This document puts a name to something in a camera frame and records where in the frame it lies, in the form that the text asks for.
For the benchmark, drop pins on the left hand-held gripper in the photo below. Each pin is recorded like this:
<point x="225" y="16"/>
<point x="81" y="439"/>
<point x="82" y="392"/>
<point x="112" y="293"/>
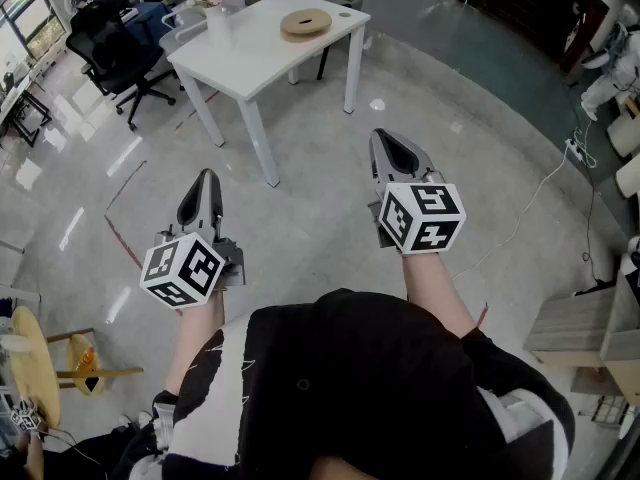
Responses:
<point x="175" y="273"/>

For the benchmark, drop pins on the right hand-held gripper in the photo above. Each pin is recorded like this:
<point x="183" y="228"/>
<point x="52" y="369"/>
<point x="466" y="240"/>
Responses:
<point x="425" y="218"/>

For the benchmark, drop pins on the person's right forearm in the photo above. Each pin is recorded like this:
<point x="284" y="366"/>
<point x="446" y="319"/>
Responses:
<point x="430" y="288"/>

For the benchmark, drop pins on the another person's forearm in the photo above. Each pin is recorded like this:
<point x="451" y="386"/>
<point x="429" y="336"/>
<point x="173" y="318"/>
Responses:
<point x="34" y="455"/>

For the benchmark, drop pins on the person's left forearm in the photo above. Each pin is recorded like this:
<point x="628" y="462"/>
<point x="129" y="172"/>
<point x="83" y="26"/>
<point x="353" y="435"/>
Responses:
<point x="197" y="328"/>

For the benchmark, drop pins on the white table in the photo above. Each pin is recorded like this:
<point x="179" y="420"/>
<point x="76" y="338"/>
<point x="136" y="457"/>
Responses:
<point x="260" y="63"/>

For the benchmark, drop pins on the white pitcher vase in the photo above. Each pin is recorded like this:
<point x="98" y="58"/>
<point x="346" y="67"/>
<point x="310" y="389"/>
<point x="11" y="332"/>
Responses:
<point x="220" y="30"/>

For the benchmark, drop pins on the black office chair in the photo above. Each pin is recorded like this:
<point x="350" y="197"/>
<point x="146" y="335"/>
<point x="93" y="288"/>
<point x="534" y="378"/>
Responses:
<point x="112" y="53"/>

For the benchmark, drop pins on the white power strip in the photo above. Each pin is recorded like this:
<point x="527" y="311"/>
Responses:
<point x="575" y="149"/>

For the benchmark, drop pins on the white chair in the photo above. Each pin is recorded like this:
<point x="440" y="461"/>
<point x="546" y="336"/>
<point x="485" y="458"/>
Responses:
<point x="182" y="25"/>

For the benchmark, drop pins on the wooden stool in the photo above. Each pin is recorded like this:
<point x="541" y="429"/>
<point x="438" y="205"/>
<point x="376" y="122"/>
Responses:
<point x="82" y="363"/>

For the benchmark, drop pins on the dark wooden staircase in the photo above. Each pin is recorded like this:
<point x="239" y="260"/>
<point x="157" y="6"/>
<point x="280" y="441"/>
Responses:
<point x="530" y="8"/>

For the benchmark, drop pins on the white cylinder vase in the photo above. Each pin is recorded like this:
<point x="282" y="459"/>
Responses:
<point x="235" y="2"/>

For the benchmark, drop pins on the black legged desk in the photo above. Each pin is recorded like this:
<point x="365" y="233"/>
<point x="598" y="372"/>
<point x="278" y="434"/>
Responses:
<point x="20" y="103"/>

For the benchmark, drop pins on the person's black white clothing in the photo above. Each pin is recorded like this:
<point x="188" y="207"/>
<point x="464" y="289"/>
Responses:
<point x="360" y="368"/>

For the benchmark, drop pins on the round yellow table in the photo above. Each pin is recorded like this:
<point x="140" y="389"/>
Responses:
<point x="35" y="363"/>

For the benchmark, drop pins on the white humanoid robot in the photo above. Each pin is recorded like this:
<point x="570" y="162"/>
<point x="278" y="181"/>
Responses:
<point x="620" y="68"/>

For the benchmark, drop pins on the large black framed window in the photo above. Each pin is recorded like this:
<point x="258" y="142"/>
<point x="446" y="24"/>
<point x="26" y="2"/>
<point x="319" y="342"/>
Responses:
<point x="35" y="15"/>

